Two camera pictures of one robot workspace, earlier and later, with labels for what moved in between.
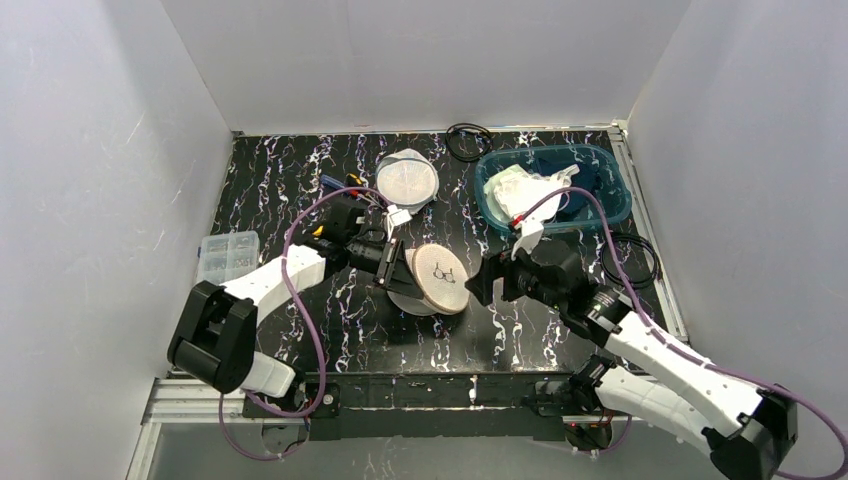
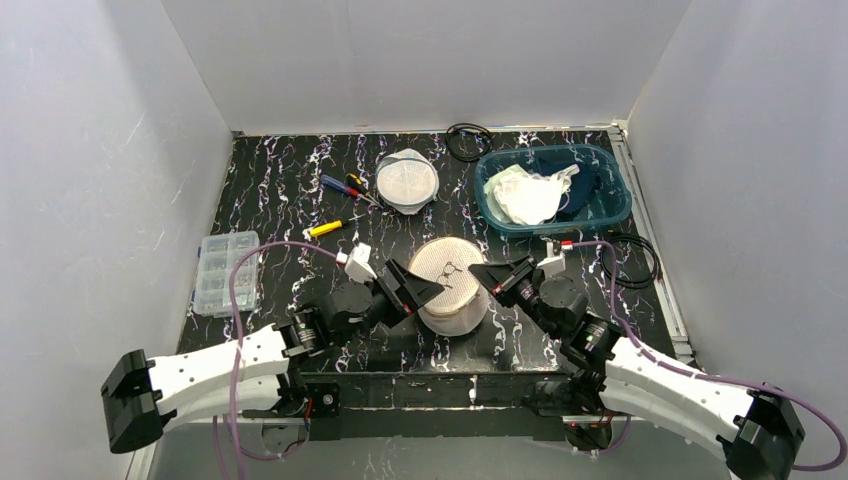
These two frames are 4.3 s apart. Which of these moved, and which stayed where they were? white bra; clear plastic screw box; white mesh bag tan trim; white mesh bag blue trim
Moved: white mesh bag tan trim
Stayed: white mesh bag blue trim; clear plastic screw box; white bra
